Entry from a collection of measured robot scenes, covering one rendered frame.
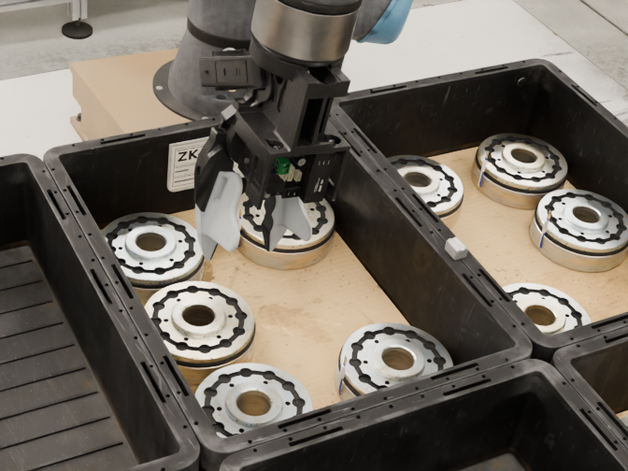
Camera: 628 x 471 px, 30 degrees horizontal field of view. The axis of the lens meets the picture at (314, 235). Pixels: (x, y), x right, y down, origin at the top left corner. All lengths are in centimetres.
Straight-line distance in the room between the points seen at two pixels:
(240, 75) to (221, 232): 13
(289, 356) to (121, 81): 53
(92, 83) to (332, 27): 67
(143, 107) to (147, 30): 176
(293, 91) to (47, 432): 36
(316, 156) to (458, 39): 100
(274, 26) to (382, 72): 91
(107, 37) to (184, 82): 172
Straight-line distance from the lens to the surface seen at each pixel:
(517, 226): 128
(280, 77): 90
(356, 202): 117
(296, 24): 84
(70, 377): 105
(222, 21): 138
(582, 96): 134
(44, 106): 161
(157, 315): 106
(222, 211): 95
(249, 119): 90
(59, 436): 100
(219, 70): 96
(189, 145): 117
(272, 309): 112
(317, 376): 106
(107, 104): 144
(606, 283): 124
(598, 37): 353
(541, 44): 191
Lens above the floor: 159
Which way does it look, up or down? 39 degrees down
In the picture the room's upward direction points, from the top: 9 degrees clockwise
